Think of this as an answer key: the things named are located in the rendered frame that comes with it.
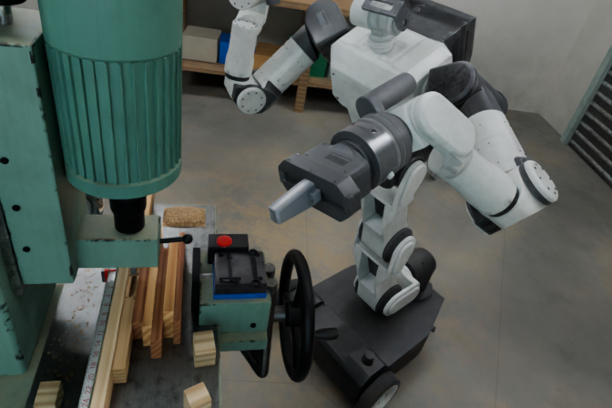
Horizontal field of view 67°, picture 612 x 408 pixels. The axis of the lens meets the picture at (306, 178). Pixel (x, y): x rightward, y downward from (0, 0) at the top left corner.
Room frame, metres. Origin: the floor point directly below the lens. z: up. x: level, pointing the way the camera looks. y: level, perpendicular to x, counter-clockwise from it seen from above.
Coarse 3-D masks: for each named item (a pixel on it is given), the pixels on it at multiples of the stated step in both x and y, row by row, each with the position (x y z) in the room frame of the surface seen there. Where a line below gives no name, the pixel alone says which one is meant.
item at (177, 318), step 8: (184, 232) 0.72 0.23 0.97; (184, 248) 0.68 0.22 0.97; (184, 256) 0.66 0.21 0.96; (184, 264) 0.67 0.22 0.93; (176, 280) 0.59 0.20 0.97; (176, 288) 0.57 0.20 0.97; (176, 296) 0.55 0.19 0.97; (176, 304) 0.54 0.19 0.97; (176, 312) 0.52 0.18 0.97; (176, 320) 0.50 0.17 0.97; (176, 328) 0.50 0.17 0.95; (176, 336) 0.50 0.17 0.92
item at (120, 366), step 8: (152, 200) 0.87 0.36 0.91; (128, 280) 0.59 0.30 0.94; (136, 280) 0.59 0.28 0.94; (128, 288) 0.57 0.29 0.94; (136, 288) 0.58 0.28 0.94; (128, 312) 0.52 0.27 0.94; (128, 320) 0.51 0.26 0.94; (120, 328) 0.49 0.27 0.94; (128, 328) 0.49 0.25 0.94; (120, 336) 0.47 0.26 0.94; (128, 336) 0.47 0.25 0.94; (120, 344) 0.46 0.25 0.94; (128, 344) 0.46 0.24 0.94; (120, 352) 0.44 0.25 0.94; (128, 352) 0.45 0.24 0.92; (120, 360) 0.43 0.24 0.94; (128, 360) 0.45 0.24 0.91; (112, 368) 0.41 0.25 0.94; (120, 368) 0.41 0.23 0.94; (120, 376) 0.41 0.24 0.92
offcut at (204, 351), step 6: (198, 336) 0.50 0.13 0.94; (204, 336) 0.50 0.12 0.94; (210, 336) 0.51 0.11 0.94; (192, 342) 0.50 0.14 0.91; (198, 342) 0.49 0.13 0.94; (204, 342) 0.49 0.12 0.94; (210, 342) 0.49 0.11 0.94; (198, 348) 0.48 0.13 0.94; (204, 348) 0.48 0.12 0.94; (210, 348) 0.48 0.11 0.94; (198, 354) 0.47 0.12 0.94; (204, 354) 0.47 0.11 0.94; (210, 354) 0.47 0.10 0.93; (198, 360) 0.47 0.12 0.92; (204, 360) 0.47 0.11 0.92; (210, 360) 0.47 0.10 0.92; (198, 366) 0.47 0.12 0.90
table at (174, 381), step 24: (216, 216) 0.87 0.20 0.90; (192, 240) 0.77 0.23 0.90; (192, 336) 0.53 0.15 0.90; (216, 336) 0.53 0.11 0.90; (240, 336) 0.57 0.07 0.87; (264, 336) 0.58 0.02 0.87; (144, 360) 0.46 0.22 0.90; (168, 360) 0.47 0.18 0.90; (192, 360) 0.48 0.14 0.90; (216, 360) 0.49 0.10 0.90; (120, 384) 0.41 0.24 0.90; (144, 384) 0.42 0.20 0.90; (168, 384) 0.43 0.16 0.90; (192, 384) 0.43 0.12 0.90; (216, 384) 0.44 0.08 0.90
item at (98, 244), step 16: (80, 224) 0.58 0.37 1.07; (96, 224) 0.59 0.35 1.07; (112, 224) 0.60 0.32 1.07; (160, 224) 0.64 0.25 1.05; (80, 240) 0.55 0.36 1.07; (96, 240) 0.56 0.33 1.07; (112, 240) 0.56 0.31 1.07; (128, 240) 0.57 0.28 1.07; (144, 240) 0.58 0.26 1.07; (80, 256) 0.55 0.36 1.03; (96, 256) 0.55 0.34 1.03; (112, 256) 0.56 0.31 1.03; (128, 256) 0.57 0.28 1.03; (144, 256) 0.58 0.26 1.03
